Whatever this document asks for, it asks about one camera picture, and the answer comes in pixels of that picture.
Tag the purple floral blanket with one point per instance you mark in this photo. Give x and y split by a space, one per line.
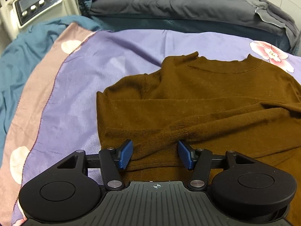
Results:
82 87

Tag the brown knit sweater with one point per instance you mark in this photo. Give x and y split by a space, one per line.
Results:
199 98

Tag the grey towel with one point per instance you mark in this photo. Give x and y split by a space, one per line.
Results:
277 16

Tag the dark teal bed sheet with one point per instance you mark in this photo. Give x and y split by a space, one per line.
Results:
188 26

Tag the white appliance with control panel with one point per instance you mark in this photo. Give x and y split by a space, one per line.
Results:
35 0

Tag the teal quilt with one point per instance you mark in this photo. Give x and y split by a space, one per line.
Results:
23 58

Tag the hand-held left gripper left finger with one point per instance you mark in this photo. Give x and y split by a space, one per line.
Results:
125 154

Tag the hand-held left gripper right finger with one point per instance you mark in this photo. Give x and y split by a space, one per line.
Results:
184 155

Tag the grey pillow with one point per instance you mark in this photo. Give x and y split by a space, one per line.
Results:
164 2

